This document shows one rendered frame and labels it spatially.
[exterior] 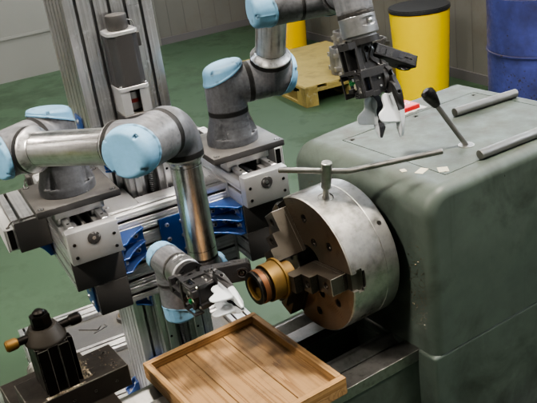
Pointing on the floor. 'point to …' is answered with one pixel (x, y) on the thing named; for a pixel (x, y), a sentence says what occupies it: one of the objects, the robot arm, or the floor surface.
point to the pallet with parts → (320, 69)
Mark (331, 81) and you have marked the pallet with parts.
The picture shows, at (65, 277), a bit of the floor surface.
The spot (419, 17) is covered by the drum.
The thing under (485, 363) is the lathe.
